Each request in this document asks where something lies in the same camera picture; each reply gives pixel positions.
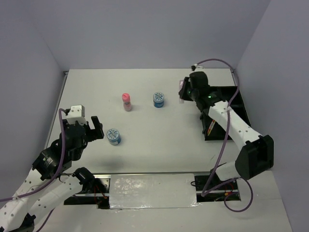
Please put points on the pink-capped marker tube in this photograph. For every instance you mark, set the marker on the pink-capped marker tube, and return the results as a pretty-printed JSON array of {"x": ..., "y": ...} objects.
[{"x": 126, "y": 101}]

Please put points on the blue paint jar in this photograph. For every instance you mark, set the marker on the blue paint jar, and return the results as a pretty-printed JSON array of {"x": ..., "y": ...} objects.
[
  {"x": 113, "y": 136},
  {"x": 158, "y": 99}
]

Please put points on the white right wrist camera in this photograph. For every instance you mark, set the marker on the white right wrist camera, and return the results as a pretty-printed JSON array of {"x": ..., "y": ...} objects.
[{"x": 196, "y": 67}]

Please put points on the silver tape-covered panel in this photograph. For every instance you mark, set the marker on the silver tape-covered panel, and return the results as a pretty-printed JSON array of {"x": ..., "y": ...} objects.
[{"x": 152, "y": 191}]

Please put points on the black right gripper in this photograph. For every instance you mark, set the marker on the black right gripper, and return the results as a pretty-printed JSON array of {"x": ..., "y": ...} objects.
[{"x": 186, "y": 83}]

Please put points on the orange pen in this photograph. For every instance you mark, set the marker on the orange pen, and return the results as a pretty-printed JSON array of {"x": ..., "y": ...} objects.
[{"x": 211, "y": 126}]

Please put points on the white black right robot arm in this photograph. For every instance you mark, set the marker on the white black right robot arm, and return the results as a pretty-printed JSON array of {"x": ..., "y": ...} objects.
[{"x": 256, "y": 151}]

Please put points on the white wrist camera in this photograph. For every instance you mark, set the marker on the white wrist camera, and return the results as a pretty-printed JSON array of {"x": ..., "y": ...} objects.
[
  {"x": 76, "y": 113},
  {"x": 196, "y": 67}
]

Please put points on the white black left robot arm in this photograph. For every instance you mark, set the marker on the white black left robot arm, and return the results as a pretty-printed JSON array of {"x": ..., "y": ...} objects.
[{"x": 32, "y": 200}]

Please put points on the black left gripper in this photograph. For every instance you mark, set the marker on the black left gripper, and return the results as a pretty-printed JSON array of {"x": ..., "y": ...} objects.
[{"x": 98, "y": 125}]

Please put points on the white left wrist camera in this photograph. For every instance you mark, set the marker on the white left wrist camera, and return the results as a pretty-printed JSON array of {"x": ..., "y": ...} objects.
[{"x": 76, "y": 113}]

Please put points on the purple highlighter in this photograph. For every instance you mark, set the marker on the purple highlighter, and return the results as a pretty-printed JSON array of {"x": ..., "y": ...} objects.
[{"x": 181, "y": 101}]

